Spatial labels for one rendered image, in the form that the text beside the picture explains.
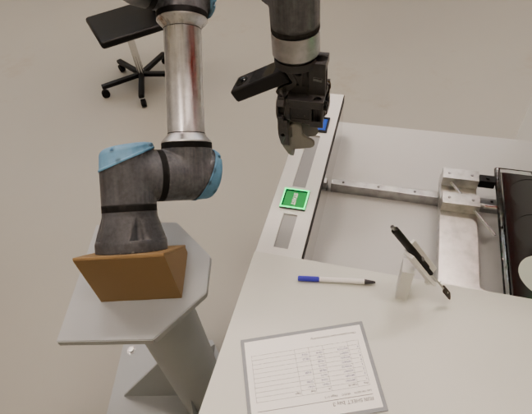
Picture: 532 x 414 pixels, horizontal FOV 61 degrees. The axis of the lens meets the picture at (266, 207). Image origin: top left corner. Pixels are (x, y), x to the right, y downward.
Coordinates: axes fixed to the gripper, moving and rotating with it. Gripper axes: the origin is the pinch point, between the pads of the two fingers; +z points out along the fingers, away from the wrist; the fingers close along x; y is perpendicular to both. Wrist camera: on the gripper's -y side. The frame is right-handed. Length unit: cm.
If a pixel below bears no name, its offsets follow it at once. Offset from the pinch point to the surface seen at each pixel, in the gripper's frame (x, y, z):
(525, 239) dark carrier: 4, 49, 21
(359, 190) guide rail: 17.0, 13.3, 27.0
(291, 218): -5.0, 1.2, 15.0
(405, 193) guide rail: 17.0, 24.4, 25.7
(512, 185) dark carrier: 19, 47, 21
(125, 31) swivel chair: 156, -137, 66
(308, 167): 11.0, 1.5, 15.0
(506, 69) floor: 219, 86, 110
